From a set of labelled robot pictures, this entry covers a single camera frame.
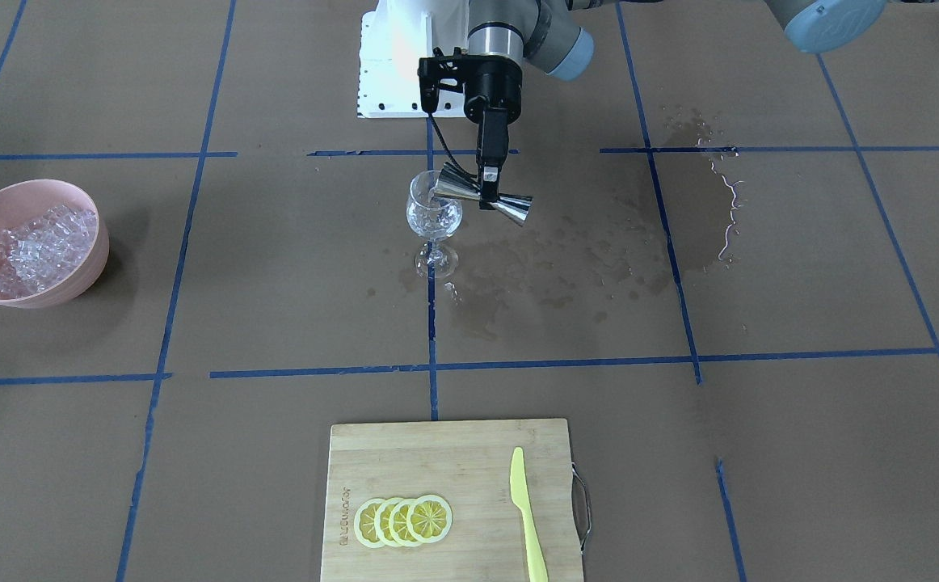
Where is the bamboo cutting board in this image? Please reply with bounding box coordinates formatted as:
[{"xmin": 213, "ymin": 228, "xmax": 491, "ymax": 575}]
[{"xmin": 319, "ymin": 419, "xmax": 584, "ymax": 581}]

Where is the clear wine glass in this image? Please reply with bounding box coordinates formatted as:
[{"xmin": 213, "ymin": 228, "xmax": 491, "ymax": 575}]
[{"xmin": 406, "ymin": 170, "xmax": 463, "ymax": 280}]

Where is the steel double jigger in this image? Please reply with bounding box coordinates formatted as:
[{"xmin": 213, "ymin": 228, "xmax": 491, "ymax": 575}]
[{"xmin": 432, "ymin": 161, "xmax": 533, "ymax": 227}]

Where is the yellow plastic knife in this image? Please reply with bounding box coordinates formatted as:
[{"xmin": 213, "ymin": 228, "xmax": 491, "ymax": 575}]
[{"xmin": 507, "ymin": 446, "xmax": 550, "ymax": 581}]

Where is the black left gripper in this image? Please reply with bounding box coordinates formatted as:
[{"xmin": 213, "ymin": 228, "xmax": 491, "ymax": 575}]
[{"xmin": 461, "ymin": 57, "xmax": 524, "ymax": 210}]

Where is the lemon slice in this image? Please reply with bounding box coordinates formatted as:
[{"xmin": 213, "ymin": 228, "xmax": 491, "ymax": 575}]
[
  {"xmin": 388, "ymin": 498, "xmax": 421, "ymax": 546},
  {"xmin": 406, "ymin": 494, "xmax": 453, "ymax": 544},
  {"xmin": 355, "ymin": 498, "xmax": 387, "ymax": 549},
  {"xmin": 373, "ymin": 497, "xmax": 404, "ymax": 546}
]

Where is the clear ice cube pile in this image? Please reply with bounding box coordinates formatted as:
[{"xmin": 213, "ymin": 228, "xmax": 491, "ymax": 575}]
[{"xmin": 0, "ymin": 204, "xmax": 98, "ymax": 298}]

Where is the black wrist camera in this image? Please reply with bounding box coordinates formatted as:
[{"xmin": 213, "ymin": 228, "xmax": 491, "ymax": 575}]
[{"xmin": 417, "ymin": 47, "xmax": 467, "ymax": 115}]

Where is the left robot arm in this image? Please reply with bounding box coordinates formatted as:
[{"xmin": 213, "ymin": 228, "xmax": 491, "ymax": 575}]
[{"xmin": 465, "ymin": 1, "xmax": 886, "ymax": 210}]

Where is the pink plastic bowl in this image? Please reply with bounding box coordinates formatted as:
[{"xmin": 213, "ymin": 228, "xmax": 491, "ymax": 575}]
[{"xmin": 0, "ymin": 179, "xmax": 110, "ymax": 309}]

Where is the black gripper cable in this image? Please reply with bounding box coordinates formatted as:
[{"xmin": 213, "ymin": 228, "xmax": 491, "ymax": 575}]
[{"xmin": 426, "ymin": 97, "xmax": 482, "ymax": 175}]

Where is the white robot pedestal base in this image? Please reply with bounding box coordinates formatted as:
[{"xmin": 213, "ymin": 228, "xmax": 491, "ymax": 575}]
[{"xmin": 356, "ymin": 1, "xmax": 469, "ymax": 119}]

